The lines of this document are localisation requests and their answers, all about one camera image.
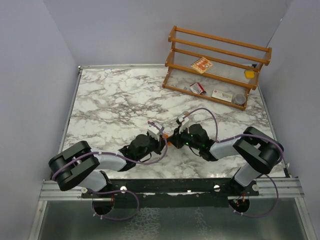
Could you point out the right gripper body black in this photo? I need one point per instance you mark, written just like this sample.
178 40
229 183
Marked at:
182 139

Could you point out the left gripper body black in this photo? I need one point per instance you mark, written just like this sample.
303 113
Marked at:
154 145

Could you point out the orange pill organizer box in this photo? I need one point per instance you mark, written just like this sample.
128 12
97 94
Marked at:
167 139

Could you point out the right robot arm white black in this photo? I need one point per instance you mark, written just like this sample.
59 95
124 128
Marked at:
260 152

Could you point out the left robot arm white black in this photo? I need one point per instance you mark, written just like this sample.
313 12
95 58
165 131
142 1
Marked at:
81 165

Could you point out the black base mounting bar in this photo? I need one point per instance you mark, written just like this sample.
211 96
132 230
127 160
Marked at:
184 192

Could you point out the red white torn packet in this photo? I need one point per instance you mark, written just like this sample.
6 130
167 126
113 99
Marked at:
197 88

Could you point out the white red medicine box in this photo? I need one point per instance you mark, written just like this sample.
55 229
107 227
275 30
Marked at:
221 95

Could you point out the clear round jar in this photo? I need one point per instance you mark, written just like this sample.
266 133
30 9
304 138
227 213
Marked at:
239 99

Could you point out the orange spiral notebook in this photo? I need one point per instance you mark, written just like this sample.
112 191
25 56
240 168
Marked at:
201 65

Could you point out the wooden three-tier shelf rack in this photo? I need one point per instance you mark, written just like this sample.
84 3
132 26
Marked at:
230 59

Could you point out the yellow small container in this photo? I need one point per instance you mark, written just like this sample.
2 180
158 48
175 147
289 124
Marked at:
249 74

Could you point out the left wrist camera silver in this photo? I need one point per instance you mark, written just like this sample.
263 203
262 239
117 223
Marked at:
155 129

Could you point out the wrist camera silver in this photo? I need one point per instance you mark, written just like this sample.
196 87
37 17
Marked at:
155 129
183 121

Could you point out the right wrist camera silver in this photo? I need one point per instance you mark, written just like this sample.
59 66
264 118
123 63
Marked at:
183 121

